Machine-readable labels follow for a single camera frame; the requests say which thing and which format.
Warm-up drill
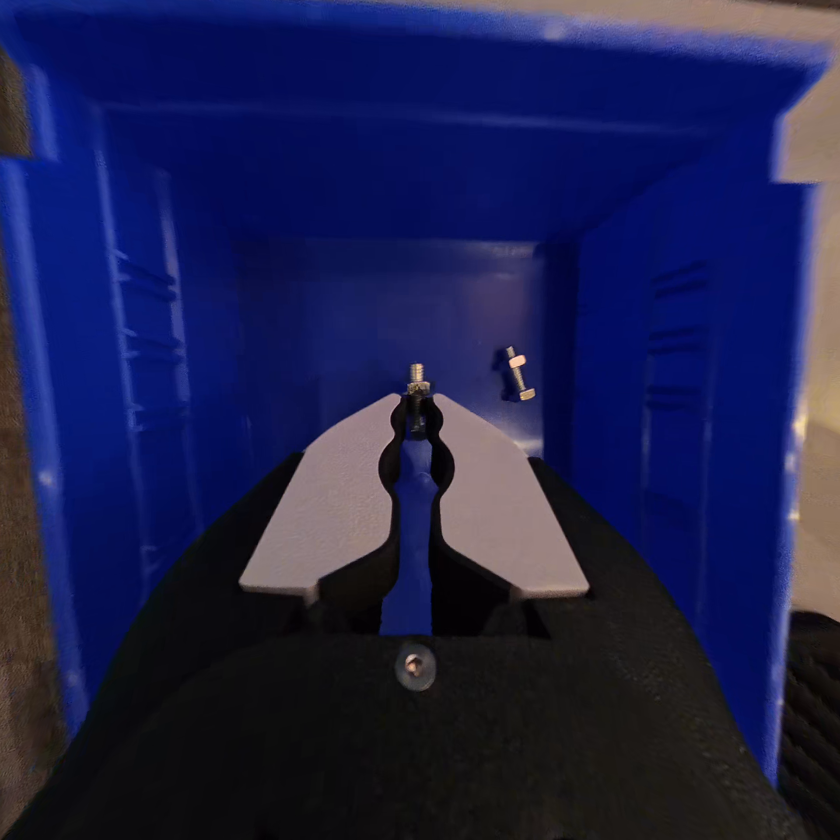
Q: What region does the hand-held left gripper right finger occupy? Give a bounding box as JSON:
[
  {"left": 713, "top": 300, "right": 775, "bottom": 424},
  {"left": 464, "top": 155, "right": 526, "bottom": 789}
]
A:
[{"left": 430, "top": 392, "right": 592, "bottom": 601}]

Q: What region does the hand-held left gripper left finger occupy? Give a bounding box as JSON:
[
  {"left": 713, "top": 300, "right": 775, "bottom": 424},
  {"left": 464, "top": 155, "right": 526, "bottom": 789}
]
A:
[{"left": 238, "top": 392, "right": 403, "bottom": 605}]

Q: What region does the blue plastic bin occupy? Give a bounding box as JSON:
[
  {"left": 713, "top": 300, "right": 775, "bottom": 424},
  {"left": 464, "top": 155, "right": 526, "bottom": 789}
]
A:
[{"left": 0, "top": 0, "right": 834, "bottom": 788}]

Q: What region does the black mesh chair armrest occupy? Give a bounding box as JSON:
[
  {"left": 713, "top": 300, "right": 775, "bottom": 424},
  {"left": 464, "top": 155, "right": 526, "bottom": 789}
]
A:
[{"left": 777, "top": 610, "right": 840, "bottom": 840}]

